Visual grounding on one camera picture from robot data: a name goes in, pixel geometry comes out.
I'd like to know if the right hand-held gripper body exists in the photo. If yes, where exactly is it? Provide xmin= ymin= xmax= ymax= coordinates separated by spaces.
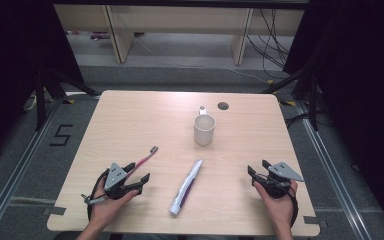
xmin=254 ymin=162 xmax=305 ymax=200

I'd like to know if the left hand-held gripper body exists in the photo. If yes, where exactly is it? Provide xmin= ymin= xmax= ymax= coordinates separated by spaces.
xmin=103 ymin=162 xmax=144 ymax=201

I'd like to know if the pink toothbrush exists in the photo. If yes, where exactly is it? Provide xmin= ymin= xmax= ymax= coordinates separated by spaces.
xmin=126 ymin=145 xmax=159 ymax=178

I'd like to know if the white toothpaste tube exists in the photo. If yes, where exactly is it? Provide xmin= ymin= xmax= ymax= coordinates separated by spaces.
xmin=168 ymin=159 xmax=204 ymax=217

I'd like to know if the white cup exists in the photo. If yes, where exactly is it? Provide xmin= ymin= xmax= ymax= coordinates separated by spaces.
xmin=193 ymin=105 xmax=217 ymax=147

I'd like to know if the person's right hand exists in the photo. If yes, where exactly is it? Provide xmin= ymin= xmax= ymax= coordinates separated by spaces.
xmin=253 ymin=180 xmax=299 ymax=230

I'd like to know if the person's left hand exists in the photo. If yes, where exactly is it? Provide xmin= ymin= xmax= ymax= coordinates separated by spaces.
xmin=89 ymin=178 xmax=140 ymax=225

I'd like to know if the black tape piece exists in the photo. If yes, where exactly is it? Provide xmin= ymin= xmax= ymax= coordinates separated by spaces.
xmin=42 ymin=206 xmax=67 ymax=216
xmin=303 ymin=215 xmax=328 ymax=230

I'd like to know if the black metal stand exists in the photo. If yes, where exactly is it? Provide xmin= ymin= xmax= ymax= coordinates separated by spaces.
xmin=34 ymin=66 xmax=102 ymax=132
xmin=260 ymin=63 xmax=322 ymax=132

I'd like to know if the black curtain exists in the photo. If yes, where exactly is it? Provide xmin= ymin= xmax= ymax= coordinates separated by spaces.
xmin=282 ymin=0 xmax=384 ymax=231
xmin=0 ymin=0 xmax=85 ymax=168

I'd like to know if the beige wooden desk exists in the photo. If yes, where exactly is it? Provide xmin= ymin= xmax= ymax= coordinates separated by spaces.
xmin=53 ymin=3 xmax=306 ymax=66

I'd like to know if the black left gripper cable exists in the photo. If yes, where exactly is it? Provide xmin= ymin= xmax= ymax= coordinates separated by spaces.
xmin=86 ymin=168 xmax=112 ymax=222

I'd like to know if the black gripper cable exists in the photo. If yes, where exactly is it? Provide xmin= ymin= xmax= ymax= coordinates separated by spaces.
xmin=288 ymin=181 xmax=300 ymax=228
xmin=86 ymin=168 xmax=112 ymax=222

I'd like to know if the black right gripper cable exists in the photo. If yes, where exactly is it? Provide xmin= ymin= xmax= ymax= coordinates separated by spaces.
xmin=288 ymin=181 xmax=300 ymax=228

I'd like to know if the silver metal cable connector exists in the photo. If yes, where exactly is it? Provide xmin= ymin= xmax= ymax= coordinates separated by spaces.
xmin=80 ymin=194 xmax=109 ymax=206

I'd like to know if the black floor cable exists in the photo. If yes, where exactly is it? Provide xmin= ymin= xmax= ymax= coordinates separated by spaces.
xmin=284 ymin=112 xmax=312 ymax=130

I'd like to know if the aluminium floor rail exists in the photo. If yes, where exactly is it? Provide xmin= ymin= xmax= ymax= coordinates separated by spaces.
xmin=295 ymin=99 xmax=375 ymax=240
xmin=0 ymin=98 xmax=63 ymax=240

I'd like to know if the bundle of black cables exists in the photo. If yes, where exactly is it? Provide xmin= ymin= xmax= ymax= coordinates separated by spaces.
xmin=245 ymin=8 xmax=292 ymax=80

